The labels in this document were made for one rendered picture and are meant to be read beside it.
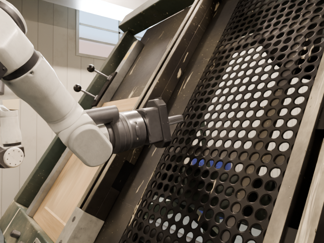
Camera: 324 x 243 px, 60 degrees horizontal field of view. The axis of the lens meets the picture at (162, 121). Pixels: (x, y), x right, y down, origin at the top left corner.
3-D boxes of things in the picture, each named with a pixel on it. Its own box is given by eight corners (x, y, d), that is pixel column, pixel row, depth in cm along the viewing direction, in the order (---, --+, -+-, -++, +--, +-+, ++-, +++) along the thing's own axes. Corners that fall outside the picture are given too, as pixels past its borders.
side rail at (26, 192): (33, 208, 140) (13, 199, 135) (136, 45, 177) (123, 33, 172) (36, 211, 135) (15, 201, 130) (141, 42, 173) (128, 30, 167)
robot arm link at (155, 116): (177, 148, 67) (135, 161, 60) (155, 145, 75) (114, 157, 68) (169, 95, 66) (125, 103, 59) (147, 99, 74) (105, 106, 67)
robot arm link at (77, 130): (94, 174, 56) (54, 135, 47) (76, 150, 62) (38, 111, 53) (119, 153, 58) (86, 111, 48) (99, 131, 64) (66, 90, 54)
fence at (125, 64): (33, 216, 117) (25, 212, 115) (139, 47, 149) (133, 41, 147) (36, 219, 113) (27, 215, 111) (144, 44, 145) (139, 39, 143)
